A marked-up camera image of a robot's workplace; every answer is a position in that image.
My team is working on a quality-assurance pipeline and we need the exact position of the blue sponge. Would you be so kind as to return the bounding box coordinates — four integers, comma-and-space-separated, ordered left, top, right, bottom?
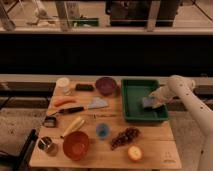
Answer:
142, 97, 161, 109

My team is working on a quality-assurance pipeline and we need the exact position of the black handled knife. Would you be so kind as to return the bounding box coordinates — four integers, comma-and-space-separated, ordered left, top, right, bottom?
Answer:
53, 97, 109, 115

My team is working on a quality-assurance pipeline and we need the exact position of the green plastic tray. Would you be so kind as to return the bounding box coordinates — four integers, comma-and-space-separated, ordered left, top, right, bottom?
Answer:
121, 79, 168, 122

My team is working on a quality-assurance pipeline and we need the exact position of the white lidded jar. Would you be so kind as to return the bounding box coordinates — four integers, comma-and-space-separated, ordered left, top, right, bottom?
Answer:
56, 77, 70, 95

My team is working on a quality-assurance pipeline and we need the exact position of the bunch of dark grapes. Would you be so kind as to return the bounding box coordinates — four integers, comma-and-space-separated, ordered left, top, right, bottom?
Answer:
110, 127, 140, 150

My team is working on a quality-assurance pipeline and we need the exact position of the orange carrot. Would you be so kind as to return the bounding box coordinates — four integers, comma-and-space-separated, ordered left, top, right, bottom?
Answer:
53, 99, 76, 107

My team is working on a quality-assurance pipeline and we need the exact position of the black chair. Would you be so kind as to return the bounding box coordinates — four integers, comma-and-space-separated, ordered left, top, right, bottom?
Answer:
0, 129, 38, 171

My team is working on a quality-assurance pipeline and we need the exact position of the yellow red apple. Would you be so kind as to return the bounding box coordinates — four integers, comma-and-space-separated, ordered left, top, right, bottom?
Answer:
128, 146, 142, 161

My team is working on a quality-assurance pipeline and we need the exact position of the black rectangular block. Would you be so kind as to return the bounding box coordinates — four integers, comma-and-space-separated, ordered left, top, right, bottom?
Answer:
75, 84, 94, 91

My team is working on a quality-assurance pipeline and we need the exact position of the blue cup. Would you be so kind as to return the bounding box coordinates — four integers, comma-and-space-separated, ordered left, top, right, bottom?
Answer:
96, 123, 109, 139

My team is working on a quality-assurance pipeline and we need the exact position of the pale translucent gripper body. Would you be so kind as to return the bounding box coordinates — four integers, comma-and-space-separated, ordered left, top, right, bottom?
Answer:
149, 86, 176, 109

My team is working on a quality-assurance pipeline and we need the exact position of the purple bowl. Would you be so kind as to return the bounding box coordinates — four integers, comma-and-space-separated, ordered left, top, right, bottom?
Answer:
95, 77, 117, 96

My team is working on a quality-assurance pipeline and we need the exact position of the metal cup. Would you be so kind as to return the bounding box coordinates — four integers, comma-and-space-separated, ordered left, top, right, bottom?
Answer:
38, 136, 58, 156

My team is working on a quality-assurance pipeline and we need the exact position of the orange bowl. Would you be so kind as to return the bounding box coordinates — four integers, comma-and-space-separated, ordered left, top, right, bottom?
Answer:
63, 131, 90, 161

